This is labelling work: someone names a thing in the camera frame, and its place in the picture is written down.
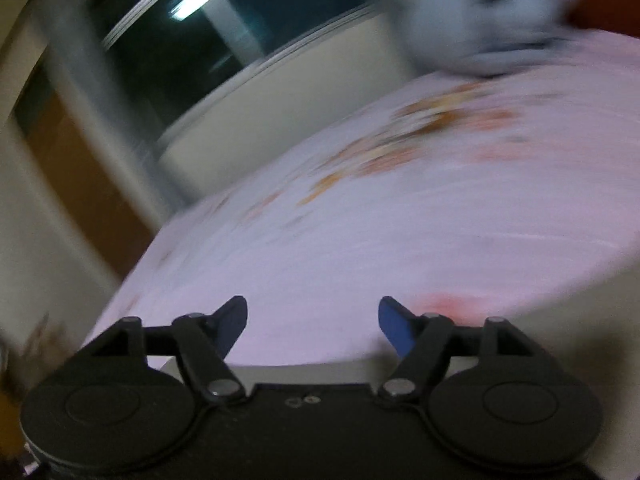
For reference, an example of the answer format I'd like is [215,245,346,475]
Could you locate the grey curtain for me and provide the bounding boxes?
[47,0,192,212]

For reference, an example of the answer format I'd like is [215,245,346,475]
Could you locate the brown wooden door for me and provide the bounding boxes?
[12,67,157,279]

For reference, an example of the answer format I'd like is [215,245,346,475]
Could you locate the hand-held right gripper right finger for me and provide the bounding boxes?
[377,296,552,406]

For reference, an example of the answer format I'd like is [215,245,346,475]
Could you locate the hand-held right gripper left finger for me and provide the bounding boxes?
[86,295,249,406]

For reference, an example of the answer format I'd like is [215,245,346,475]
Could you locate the light blue rolled quilt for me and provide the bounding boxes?
[400,0,587,79]

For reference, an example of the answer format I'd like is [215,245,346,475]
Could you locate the pink floral bed sheet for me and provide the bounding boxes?
[82,30,640,386]

